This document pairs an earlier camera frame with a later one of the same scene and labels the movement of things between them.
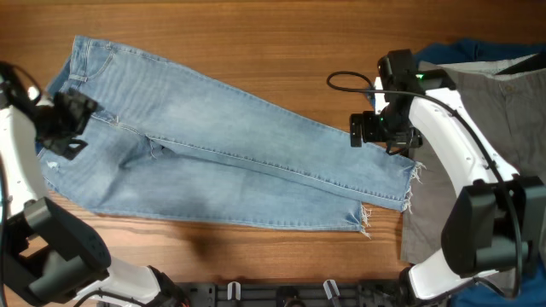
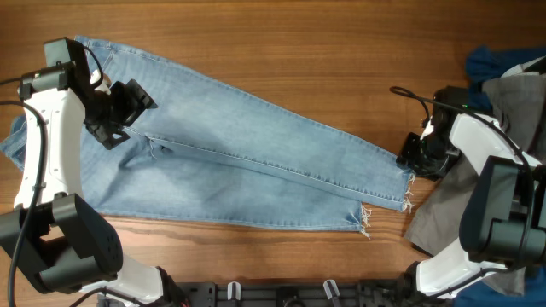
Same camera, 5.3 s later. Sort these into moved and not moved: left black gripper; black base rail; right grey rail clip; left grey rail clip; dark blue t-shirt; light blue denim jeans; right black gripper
Moved: right black gripper; left black gripper; dark blue t-shirt
Not moved: black base rail; left grey rail clip; right grey rail clip; light blue denim jeans
